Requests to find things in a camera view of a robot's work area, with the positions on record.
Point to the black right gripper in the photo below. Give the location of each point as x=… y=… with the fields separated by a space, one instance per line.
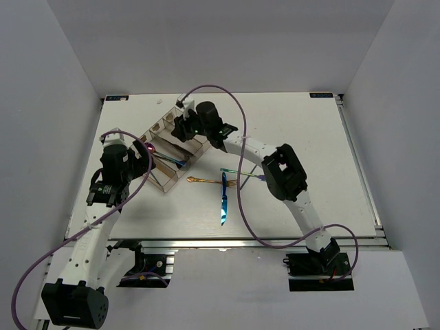
x=181 y=125

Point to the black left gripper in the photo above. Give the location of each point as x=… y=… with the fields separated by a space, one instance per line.
x=141 y=163

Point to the black knife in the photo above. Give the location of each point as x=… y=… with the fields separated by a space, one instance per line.
x=177 y=149

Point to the dark blue chopstick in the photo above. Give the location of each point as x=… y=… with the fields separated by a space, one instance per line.
x=247 y=176
x=154 y=177

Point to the black spoon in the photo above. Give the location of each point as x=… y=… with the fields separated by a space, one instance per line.
x=179 y=164

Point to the gold bowl rainbow spoon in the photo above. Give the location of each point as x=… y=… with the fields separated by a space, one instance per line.
x=152 y=149

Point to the blue knife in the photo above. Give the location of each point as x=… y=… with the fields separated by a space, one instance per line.
x=224 y=199

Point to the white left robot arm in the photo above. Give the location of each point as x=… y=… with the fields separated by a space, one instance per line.
x=78 y=297

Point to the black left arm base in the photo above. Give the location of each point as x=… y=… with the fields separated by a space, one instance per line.
x=150 y=269

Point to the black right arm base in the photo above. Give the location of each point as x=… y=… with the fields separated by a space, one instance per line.
x=307 y=275

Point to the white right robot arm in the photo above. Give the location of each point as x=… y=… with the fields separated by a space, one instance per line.
x=285 y=176

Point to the clear smoked compartment organizer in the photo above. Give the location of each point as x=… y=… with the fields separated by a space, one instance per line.
x=163 y=128

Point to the blue label sticker left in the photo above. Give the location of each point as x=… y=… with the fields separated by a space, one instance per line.
x=116 y=98

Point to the blue label sticker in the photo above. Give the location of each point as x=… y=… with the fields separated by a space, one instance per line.
x=116 y=98
x=321 y=95

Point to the gold ornate fork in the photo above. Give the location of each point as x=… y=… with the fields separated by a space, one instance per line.
x=206 y=181

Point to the rainbow fork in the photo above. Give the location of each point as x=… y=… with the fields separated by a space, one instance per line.
x=259 y=177

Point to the blue label sticker right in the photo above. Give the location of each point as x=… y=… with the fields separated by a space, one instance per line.
x=321 y=95

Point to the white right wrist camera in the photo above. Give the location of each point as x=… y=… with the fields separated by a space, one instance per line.
x=185 y=104

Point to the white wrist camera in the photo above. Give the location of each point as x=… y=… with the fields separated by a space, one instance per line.
x=114 y=137
x=185 y=104

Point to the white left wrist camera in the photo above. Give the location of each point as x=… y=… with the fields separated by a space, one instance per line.
x=114 y=137

